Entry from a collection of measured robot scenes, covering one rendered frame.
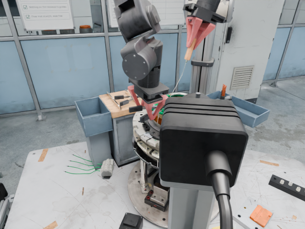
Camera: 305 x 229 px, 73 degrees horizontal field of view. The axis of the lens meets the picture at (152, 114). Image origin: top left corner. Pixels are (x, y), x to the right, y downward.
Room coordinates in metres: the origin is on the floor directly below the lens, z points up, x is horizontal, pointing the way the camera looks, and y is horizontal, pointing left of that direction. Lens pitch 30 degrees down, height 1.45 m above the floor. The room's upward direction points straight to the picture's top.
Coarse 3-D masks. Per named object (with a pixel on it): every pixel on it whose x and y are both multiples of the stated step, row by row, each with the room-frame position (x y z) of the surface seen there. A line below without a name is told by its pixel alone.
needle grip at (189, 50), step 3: (195, 39) 0.59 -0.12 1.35; (192, 42) 0.59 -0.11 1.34; (195, 42) 0.59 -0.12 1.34; (192, 45) 0.59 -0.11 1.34; (189, 48) 0.59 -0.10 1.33; (192, 48) 0.59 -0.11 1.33; (189, 51) 0.58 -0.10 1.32; (192, 51) 0.59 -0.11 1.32; (186, 54) 0.59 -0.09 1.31; (189, 54) 0.58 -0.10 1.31; (186, 57) 0.58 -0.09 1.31; (189, 57) 0.58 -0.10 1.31
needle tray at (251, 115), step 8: (208, 96) 0.87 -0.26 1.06; (216, 96) 0.90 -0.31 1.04; (232, 96) 0.85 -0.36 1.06; (240, 104) 0.82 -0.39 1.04; (248, 104) 0.79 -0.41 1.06; (240, 112) 0.70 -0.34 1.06; (248, 112) 0.77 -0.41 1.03; (256, 112) 0.75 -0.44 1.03; (264, 112) 0.73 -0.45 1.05; (248, 120) 0.67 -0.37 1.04; (256, 120) 0.66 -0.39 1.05; (264, 120) 0.70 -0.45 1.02
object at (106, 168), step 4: (108, 160) 0.70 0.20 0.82; (112, 160) 0.70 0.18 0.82; (104, 164) 0.68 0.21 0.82; (108, 164) 0.68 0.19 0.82; (112, 164) 0.68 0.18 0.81; (104, 168) 0.65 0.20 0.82; (108, 168) 0.65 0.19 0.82; (112, 168) 0.67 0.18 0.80; (104, 172) 0.64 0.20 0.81; (108, 172) 0.64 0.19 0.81; (104, 176) 0.64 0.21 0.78; (108, 176) 0.64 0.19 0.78
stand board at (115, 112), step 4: (116, 92) 0.89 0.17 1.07; (120, 92) 0.89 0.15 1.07; (124, 92) 0.89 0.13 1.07; (128, 92) 0.89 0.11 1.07; (100, 96) 0.85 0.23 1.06; (104, 96) 0.85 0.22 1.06; (112, 96) 0.85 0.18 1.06; (104, 100) 0.80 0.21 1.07; (108, 100) 0.80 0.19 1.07; (116, 100) 0.80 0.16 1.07; (120, 100) 0.80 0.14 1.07; (132, 100) 0.80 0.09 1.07; (140, 100) 0.80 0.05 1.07; (108, 104) 0.77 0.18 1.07; (112, 104) 0.77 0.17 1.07; (128, 104) 0.77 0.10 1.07; (132, 104) 0.77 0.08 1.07; (108, 108) 0.73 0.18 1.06; (112, 108) 0.73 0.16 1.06; (116, 108) 0.73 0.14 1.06; (124, 108) 0.73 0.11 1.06; (128, 108) 0.73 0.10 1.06; (112, 112) 0.70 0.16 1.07; (116, 112) 0.70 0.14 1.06; (120, 112) 0.71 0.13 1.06; (124, 112) 0.71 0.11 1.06; (128, 112) 0.72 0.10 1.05; (132, 112) 0.73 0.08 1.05; (112, 116) 0.69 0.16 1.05; (116, 116) 0.70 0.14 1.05; (120, 116) 0.71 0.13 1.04
